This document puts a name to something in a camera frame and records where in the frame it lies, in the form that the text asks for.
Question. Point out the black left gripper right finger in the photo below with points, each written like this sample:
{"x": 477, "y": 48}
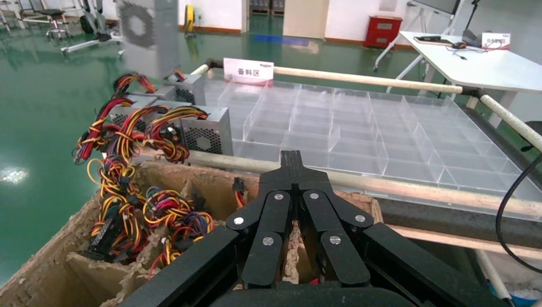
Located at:
{"x": 322, "y": 220}

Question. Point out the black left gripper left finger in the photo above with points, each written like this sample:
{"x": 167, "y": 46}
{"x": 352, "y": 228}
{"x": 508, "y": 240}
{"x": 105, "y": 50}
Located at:
{"x": 271, "y": 220}

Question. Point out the grey power supply with harness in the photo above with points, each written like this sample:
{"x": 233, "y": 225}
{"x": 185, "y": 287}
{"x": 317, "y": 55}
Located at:
{"x": 161, "y": 93}
{"x": 127, "y": 140}
{"x": 207, "y": 140}
{"x": 197, "y": 87}
{"x": 165, "y": 42}
{"x": 101, "y": 123}

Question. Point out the clear acrylic divided tray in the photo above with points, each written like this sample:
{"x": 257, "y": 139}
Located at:
{"x": 338, "y": 127}

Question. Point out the white sign with red text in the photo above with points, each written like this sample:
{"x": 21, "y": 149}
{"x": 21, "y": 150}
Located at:
{"x": 250, "y": 73}

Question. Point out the blue floor mat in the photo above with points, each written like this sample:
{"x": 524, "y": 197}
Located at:
{"x": 281, "y": 40}

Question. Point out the red cabinet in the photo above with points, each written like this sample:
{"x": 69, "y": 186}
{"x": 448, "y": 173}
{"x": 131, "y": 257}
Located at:
{"x": 383, "y": 31}

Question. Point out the beige door panel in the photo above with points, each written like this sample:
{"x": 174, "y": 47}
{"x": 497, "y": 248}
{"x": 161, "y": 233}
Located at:
{"x": 305, "y": 19}

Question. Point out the flat black tablet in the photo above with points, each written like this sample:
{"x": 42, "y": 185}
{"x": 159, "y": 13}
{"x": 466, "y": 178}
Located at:
{"x": 432, "y": 40}

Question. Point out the black computer mouse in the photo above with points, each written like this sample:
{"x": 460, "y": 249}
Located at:
{"x": 458, "y": 45}

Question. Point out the white table with legs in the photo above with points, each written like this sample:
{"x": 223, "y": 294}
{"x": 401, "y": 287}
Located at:
{"x": 487, "y": 67}

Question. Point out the divided brown cardboard box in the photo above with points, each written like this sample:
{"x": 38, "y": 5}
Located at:
{"x": 38, "y": 279}

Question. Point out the white red small box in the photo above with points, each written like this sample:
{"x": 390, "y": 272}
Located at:
{"x": 495, "y": 41}

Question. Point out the background wheeled equipment stand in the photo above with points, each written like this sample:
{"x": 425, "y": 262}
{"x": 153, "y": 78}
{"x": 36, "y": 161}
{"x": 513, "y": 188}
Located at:
{"x": 99, "y": 25}

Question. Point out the black stool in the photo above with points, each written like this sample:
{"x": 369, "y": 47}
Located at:
{"x": 53, "y": 12}

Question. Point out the beige pipe rack frame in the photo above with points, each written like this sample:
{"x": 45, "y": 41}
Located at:
{"x": 381, "y": 186}

